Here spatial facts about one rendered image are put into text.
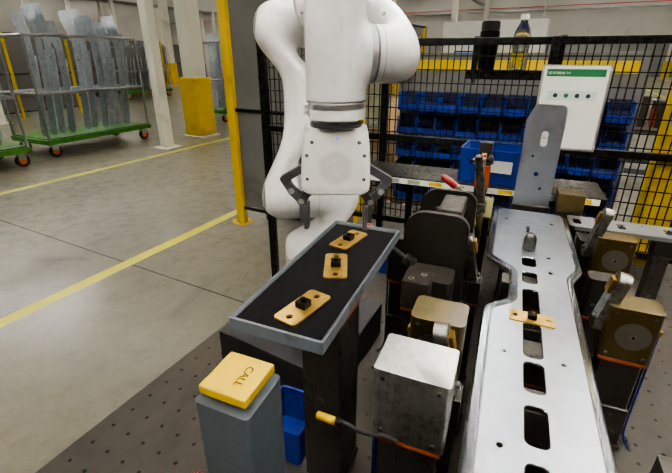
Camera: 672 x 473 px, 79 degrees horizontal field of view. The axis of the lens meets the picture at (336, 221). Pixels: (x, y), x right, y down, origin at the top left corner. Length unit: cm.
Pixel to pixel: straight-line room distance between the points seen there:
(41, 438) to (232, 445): 181
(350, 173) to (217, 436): 37
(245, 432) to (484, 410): 37
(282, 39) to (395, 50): 45
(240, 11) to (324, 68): 307
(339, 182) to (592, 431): 50
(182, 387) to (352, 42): 93
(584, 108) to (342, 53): 136
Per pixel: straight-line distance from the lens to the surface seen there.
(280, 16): 99
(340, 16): 56
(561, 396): 76
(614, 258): 129
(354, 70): 56
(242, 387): 48
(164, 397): 118
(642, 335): 98
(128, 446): 110
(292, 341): 53
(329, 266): 68
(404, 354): 59
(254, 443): 50
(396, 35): 59
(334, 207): 96
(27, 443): 230
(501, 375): 76
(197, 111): 833
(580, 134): 182
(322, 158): 59
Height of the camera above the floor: 149
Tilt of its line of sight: 22 degrees down
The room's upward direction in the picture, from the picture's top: straight up
